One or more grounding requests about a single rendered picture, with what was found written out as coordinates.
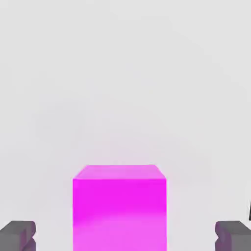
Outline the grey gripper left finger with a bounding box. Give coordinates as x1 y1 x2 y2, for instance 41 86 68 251
0 220 37 251

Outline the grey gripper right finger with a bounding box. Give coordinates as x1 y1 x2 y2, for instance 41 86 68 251
214 220 251 251

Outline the small magenta cube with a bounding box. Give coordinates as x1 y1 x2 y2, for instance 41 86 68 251
72 164 167 251

